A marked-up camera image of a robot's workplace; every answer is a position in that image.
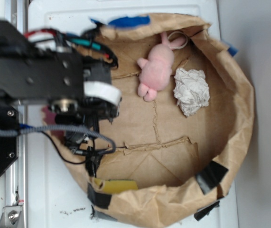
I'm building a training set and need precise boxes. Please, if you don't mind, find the grey braided cable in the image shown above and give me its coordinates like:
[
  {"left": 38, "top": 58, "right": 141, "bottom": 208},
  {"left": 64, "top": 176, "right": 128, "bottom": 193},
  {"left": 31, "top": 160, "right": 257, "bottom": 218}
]
[{"left": 0, "top": 124, "right": 116, "bottom": 155}]

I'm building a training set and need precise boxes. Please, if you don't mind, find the crumpled white paper ball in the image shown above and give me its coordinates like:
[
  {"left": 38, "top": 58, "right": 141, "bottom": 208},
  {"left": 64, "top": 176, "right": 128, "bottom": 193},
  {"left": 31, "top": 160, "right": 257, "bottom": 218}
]
[{"left": 174, "top": 68, "right": 210, "bottom": 117}]

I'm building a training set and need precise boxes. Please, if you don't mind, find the black tape patch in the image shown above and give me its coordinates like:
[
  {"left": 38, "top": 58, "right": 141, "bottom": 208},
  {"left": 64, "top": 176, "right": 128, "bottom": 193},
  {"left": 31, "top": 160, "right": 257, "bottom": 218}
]
[
  {"left": 195, "top": 161, "right": 229, "bottom": 195},
  {"left": 87, "top": 184, "right": 112, "bottom": 209}
]

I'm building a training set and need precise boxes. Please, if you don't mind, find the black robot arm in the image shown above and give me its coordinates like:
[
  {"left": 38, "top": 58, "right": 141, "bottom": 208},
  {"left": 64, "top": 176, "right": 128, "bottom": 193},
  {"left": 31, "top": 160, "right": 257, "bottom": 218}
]
[{"left": 0, "top": 20, "right": 121, "bottom": 158}]

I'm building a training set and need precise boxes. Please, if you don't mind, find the metal corner bracket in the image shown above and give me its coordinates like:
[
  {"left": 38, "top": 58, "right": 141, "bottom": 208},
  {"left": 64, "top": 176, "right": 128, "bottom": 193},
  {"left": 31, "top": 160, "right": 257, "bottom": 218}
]
[{"left": 0, "top": 206, "right": 24, "bottom": 228}]

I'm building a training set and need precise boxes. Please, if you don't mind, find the blue tape strip top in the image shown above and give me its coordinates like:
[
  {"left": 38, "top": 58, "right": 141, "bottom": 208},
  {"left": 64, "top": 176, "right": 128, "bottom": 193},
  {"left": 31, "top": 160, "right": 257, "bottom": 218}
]
[{"left": 89, "top": 15, "right": 151, "bottom": 27}]

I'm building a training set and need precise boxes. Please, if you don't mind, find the black tape patch bottom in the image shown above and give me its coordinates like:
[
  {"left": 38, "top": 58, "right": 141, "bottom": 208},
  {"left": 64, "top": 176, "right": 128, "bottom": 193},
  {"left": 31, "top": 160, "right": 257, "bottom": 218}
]
[{"left": 87, "top": 184, "right": 112, "bottom": 209}]

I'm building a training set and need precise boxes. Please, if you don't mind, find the aluminium extrusion rail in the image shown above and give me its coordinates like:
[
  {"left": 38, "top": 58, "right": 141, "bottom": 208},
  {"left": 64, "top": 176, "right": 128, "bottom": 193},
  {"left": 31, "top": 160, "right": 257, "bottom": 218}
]
[{"left": 5, "top": 0, "right": 29, "bottom": 228}]

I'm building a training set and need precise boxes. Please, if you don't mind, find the brown paper bag bin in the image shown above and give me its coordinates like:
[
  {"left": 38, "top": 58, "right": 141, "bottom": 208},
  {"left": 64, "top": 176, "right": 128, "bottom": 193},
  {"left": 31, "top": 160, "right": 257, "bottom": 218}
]
[{"left": 51, "top": 13, "right": 254, "bottom": 228}]

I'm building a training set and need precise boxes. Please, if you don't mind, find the blue tape strip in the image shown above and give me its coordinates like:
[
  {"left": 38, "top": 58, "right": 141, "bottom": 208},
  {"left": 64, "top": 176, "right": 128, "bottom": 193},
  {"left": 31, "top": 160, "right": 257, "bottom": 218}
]
[
  {"left": 222, "top": 39, "right": 239, "bottom": 57},
  {"left": 89, "top": 15, "right": 151, "bottom": 27}
]

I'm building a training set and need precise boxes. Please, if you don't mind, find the black tape patch right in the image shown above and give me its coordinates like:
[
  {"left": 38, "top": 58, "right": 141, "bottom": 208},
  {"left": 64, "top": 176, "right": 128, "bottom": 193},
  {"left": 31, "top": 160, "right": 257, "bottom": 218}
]
[{"left": 195, "top": 161, "right": 229, "bottom": 195}]

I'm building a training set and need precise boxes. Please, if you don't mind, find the white plastic tray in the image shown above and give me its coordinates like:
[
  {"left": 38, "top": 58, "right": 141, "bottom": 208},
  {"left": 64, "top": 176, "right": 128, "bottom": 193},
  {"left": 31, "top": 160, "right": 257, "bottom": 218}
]
[{"left": 26, "top": 0, "right": 240, "bottom": 228}]

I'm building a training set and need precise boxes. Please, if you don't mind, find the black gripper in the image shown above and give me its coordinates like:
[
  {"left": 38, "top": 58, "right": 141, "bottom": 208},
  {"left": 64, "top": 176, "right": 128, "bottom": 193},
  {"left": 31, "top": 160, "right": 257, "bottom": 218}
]
[{"left": 48, "top": 96, "right": 121, "bottom": 164}]

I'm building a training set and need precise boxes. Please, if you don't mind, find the blue tape strip right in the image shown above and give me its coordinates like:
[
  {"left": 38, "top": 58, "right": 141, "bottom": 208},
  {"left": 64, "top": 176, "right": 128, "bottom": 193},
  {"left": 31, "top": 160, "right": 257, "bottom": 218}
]
[{"left": 222, "top": 39, "right": 239, "bottom": 57}]

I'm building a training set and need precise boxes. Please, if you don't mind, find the pink plush bunny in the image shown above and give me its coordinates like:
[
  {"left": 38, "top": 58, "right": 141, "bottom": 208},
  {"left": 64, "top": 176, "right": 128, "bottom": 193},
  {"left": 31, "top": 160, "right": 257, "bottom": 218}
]
[{"left": 137, "top": 31, "right": 188, "bottom": 102}]

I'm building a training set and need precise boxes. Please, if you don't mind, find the white tape band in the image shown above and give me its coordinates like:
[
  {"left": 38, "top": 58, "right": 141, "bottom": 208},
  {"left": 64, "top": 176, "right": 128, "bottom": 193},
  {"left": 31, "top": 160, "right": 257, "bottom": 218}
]
[{"left": 84, "top": 81, "right": 121, "bottom": 106}]

